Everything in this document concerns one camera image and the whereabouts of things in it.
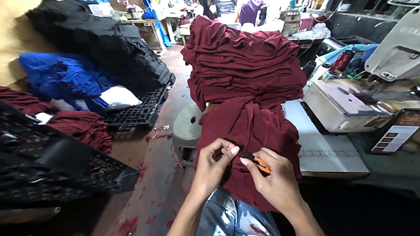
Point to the person's right hand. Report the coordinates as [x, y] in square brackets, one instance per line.
[279, 180]

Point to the person's left hand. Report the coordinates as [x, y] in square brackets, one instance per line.
[210, 170]

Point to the person's right thumb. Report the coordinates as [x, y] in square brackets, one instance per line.
[254, 171]

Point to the person's left fingers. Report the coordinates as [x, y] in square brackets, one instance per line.
[224, 151]

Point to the person's left thumb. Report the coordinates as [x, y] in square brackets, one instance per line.
[226, 159]

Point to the person's right fingers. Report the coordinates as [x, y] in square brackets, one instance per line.
[268, 155]

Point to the person's left index finger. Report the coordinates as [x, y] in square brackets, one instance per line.
[215, 143]

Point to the orange black thread snips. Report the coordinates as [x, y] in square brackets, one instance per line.
[261, 165]

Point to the dark red fabric garment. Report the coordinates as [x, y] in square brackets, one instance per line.
[229, 124]

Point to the person's left forearm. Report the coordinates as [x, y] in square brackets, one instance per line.
[188, 214]

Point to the person's right forearm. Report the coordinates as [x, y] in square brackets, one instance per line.
[305, 221]

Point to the grey plastic stool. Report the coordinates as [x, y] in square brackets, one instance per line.
[183, 129]

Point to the person's legs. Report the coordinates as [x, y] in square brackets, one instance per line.
[226, 214]

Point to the grey sewing table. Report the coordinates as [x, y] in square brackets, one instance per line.
[328, 150]

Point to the black plastic pallet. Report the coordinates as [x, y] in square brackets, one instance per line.
[141, 111]

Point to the stack of dark red garments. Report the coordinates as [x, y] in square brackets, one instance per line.
[242, 62]

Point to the white industrial sewing machine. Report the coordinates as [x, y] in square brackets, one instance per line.
[341, 101]

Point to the black thread cone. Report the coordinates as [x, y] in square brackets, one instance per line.
[308, 68]

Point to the group of thread spools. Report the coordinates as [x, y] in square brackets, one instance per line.
[332, 74]

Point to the white plastic bag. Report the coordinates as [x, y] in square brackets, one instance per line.
[119, 97]

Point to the dark red thread cone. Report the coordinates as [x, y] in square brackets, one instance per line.
[342, 61]

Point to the blue hanging cloth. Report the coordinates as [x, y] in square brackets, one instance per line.
[162, 32]

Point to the light blue cloth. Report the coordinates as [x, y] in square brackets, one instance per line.
[344, 51]

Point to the background sewing machine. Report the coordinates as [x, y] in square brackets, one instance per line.
[291, 22]

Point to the pink container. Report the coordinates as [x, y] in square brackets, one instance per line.
[306, 24]

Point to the heap of maroon cloth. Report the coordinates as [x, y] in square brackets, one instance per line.
[78, 126]

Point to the wooden work table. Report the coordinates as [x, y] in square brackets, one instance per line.
[147, 22]

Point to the heap of black fabric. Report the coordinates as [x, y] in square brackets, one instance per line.
[98, 42]

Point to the blue fabric bundle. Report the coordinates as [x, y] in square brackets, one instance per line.
[65, 73]

